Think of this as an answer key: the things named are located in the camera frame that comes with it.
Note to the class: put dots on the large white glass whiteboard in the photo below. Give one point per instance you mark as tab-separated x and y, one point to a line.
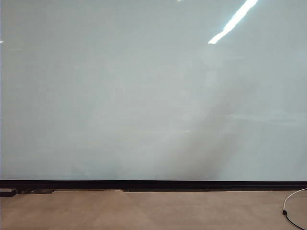
96	83

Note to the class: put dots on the flat black block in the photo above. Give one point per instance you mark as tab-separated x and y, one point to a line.
7	192

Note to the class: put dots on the black whiteboard bottom rail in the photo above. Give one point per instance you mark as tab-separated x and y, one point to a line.
153	184

